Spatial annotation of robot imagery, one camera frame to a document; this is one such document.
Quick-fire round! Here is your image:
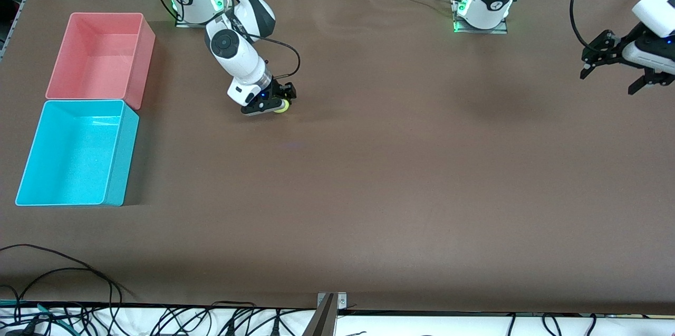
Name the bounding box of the pink plastic bin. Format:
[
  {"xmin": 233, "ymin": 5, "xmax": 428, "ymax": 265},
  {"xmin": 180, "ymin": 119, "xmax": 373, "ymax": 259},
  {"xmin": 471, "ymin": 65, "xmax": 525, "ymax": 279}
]
[{"xmin": 45, "ymin": 12, "xmax": 156, "ymax": 111}]

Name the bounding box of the blue plastic bin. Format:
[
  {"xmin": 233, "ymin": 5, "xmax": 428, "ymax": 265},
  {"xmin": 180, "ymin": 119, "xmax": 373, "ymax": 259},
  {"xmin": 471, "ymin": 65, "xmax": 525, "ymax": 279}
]
[{"xmin": 15, "ymin": 99, "xmax": 140, "ymax": 207}]

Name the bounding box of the dark metal pole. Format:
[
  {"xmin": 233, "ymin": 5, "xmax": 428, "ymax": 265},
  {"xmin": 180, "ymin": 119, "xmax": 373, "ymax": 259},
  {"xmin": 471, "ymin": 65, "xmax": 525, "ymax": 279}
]
[{"xmin": 302, "ymin": 294, "xmax": 338, "ymax": 336}]

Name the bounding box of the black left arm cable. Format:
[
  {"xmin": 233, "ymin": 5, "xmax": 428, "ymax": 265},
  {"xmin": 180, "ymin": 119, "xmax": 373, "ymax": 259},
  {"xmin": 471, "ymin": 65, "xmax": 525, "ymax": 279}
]
[{"xmin": 568, "ymin": 0, "xmax": 599, "ymax": 54}]

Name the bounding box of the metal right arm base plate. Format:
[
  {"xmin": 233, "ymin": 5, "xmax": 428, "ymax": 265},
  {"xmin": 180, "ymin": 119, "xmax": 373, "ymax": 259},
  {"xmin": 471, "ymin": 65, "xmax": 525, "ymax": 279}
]
[{"xmin": 175, "ymin": 0, "xmax": 234, "ymax": 28}]

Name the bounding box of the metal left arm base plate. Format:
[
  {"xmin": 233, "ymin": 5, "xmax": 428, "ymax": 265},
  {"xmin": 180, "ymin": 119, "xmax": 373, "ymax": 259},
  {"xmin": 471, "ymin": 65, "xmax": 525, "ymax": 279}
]
[{"xmin": 452, "ymin": 0, "xmax": 508, "ymax": 34}]

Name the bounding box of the metal table edge bracket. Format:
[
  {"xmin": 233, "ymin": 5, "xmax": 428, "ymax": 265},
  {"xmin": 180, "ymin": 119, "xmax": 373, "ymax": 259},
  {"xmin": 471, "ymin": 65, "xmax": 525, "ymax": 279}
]
[{"xmin": 317, "ymin": 292, "xmax": 348, "ymax": 309}]

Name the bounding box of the long black loose cable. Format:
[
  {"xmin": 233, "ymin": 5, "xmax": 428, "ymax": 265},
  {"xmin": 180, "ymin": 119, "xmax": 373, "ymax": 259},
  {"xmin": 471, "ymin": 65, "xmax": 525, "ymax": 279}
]
[{"xmin": 0, "ymin": 244, "xmax": 135, "ymax": 336}]

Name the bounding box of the teal cable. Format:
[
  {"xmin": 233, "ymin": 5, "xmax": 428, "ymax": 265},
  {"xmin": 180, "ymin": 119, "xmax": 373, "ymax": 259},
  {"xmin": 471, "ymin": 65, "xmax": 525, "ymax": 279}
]
[{"xmin": 0, "ymin": 299, "xmax": 72, "ymax": 326}]

